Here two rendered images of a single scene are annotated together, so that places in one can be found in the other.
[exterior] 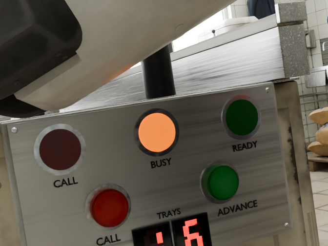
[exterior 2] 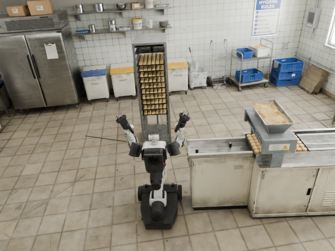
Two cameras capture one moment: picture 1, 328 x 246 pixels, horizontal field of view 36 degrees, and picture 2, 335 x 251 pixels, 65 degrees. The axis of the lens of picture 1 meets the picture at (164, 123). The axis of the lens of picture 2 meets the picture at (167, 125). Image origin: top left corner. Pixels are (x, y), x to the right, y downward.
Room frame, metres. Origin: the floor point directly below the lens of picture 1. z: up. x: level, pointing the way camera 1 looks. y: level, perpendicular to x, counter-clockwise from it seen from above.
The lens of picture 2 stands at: (1.10, -2.38, 2.65)
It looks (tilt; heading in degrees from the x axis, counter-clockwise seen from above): 30 degrees down; 111
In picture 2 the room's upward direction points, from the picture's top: 3 degrees counter-clockwise
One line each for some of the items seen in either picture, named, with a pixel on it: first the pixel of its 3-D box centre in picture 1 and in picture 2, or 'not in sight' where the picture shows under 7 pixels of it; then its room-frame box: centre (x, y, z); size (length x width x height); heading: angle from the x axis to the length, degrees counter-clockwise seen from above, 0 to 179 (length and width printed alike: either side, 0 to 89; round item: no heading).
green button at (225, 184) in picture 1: (219, 182); not in sight; (0.43, -0.04, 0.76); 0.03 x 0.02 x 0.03; 110
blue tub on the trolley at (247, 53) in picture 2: not in sight; (244, 53); (0.66, 4.16, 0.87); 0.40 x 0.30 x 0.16; 120
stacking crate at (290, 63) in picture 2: not in sight; (287, 64); (1.70, 4.65, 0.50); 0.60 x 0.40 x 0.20; 29
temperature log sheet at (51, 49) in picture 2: not in sight; (51, 51); (-2.97, 1.86, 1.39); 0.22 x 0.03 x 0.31; 27
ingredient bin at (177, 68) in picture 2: not in sight; (176, 76); (-0.88, 3.55, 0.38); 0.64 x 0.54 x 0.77; 114
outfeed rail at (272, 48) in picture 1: (84, 96); (279, 152); (1.40, 0.21, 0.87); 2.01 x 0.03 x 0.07; 20
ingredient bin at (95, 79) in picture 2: not in sight; (96, 84); (-2.62, 2.66, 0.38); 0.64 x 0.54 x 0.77; 120
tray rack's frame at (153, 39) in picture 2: not in sight; (154, 93); (-0.53, 1.31, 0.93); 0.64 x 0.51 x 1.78; 110
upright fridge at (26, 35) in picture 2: not in sight; (41, 64); (-3.54, 2.04, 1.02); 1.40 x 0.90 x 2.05; 27
